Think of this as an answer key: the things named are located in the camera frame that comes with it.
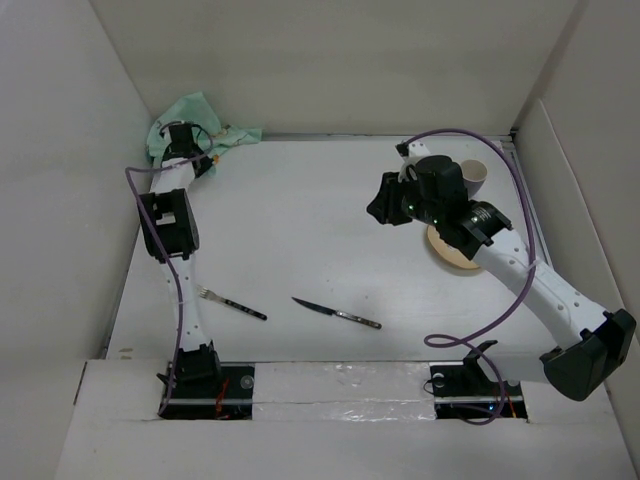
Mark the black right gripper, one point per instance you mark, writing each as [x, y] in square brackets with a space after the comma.
[384, 206]

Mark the beige patterned plate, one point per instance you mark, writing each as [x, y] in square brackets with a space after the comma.
[447, 257]

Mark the purple ceramic cup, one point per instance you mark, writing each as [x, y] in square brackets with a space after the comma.
[474, 174]

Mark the silver fork black handle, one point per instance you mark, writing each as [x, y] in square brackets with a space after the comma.
[210, 295]

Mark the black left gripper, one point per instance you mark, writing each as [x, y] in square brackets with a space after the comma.
[195, 147]

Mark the mint green cartoon cloth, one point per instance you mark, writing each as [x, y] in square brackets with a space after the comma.
[209, 132]

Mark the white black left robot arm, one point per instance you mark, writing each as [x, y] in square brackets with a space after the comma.
[171, 237]

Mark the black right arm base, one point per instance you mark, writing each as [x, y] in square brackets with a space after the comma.
[461, 390]

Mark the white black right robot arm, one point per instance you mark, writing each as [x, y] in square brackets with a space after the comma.
[591, 342]

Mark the steak knife black blade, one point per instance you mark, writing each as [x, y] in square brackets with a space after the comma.
[338, 313]

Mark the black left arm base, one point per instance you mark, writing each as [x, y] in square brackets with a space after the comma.
[228, 398]

